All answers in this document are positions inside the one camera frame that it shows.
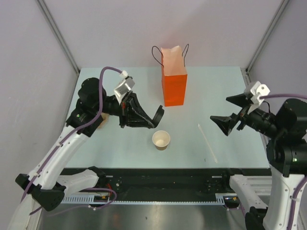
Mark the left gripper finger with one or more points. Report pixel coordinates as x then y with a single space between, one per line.
141 115
139 123

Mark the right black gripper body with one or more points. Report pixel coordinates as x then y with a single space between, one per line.
242 114

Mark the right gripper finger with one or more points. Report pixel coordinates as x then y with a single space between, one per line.
225 123
240 100

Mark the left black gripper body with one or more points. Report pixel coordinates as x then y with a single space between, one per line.
125 114

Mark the brown paper coffee cup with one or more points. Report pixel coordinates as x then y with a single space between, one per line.
161 139

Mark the black plastic cup lid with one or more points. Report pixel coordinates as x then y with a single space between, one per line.
158 116

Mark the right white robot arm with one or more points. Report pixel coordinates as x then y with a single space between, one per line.
286 153

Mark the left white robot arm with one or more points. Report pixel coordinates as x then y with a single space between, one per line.
45 184

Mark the brown pulp cup carrier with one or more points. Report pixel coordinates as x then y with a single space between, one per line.
105 118

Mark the white wrapped straw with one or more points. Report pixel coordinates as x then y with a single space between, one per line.
208 144

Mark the orange paper bag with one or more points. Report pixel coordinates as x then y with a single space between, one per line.
174 74

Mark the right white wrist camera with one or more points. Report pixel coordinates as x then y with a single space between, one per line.
255 90

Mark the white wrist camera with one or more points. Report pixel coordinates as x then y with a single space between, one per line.
255 90
124 86

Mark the right aluminium frame post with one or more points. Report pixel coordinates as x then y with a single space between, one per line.
267 34

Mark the aluminium frame post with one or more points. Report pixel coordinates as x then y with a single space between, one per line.
267 34
57 34

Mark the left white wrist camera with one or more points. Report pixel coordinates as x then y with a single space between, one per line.
124 86

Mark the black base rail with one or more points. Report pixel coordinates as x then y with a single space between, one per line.
174 185

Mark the left aluminium frame post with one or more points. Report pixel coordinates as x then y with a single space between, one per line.
57 34

